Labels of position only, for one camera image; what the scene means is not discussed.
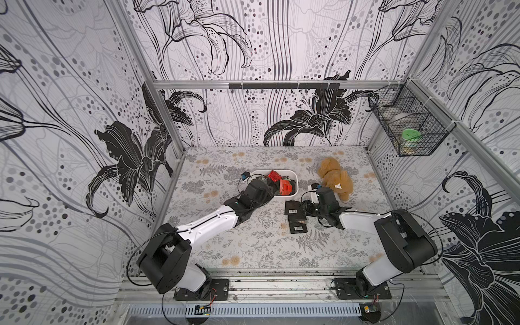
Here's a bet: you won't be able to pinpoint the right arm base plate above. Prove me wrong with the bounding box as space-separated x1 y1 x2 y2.
330 278 392 301

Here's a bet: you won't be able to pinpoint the red black tea bag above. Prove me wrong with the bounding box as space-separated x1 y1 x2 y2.
279 179 293 196

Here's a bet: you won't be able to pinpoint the brown plush teddy dog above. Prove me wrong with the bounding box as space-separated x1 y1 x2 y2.
318 157 353 202

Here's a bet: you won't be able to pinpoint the green lidded cup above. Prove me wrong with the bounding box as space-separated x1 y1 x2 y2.
400 129 423 156

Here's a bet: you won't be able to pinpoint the white slotted cable duct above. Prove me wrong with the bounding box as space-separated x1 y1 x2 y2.
184 303 362 318

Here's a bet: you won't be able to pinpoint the white plastic storage box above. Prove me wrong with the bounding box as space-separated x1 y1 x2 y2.
249 169 299 199

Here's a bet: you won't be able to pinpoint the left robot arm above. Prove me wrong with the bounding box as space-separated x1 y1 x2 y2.
137 180 274 298

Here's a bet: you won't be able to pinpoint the black barcode tea bag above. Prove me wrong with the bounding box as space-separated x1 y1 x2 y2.
284 200 306 216
288 215 307 234

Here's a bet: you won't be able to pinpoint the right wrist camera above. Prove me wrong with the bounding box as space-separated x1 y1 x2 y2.
309 183 321 203

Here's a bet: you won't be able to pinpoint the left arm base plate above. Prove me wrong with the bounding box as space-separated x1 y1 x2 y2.
174 278 230 303

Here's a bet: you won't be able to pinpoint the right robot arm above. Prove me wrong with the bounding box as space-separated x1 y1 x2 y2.
301 187 438 290

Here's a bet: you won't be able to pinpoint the black wire basket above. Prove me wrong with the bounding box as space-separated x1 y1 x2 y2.
368 85 453 157

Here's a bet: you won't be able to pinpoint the red square tea bag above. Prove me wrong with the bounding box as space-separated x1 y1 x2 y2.
268 170 282 183

